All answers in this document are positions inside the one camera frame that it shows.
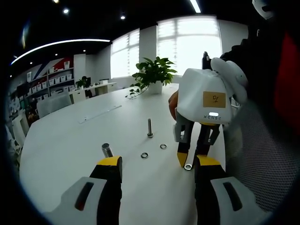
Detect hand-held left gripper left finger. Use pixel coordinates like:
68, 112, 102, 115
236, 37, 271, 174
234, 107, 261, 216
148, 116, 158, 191
44, 155, 123, 225

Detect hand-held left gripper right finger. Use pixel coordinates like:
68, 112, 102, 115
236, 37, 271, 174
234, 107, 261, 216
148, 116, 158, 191
194, 154, 266, 225

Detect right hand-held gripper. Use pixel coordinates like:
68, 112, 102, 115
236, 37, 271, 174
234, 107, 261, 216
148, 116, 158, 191
173, 51, 249, 168

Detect large metal bolt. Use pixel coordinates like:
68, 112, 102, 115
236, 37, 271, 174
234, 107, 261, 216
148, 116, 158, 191
101, 143, 114, 159

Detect small metal bolt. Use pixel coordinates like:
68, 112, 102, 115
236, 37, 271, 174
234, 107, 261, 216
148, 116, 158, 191
147, 118, 154, 139

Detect person's right forearm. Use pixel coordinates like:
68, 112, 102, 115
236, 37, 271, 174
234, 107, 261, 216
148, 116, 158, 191
219, 38, 282, 104

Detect grey mesh office chair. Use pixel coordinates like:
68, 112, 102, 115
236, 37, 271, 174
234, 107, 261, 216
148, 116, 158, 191
224, 99, 300, 213

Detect white flat strip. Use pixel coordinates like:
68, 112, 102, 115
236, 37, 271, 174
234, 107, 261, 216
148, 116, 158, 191
78, 105, 123, 124

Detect green potted plant white pot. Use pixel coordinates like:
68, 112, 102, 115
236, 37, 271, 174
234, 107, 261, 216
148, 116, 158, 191
129, 56, 178, 95

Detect white office chair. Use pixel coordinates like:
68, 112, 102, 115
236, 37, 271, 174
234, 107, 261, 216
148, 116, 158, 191
36, 93, 73, 119

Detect white office desk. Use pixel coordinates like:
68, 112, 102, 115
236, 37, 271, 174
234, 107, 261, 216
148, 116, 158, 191
69, 82, 117, 104

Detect small green plant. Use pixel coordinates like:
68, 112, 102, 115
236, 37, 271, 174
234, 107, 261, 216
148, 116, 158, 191
75, 78, 88, 90

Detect shelf with white boxes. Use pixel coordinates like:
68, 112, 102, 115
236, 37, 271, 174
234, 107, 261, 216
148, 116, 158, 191
23, 66, 76, 99

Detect person's body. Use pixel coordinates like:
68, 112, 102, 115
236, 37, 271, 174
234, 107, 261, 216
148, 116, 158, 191
246, 0, 300, 113

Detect white headset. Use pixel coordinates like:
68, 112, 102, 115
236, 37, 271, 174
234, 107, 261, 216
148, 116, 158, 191
252, 0, 276, 20

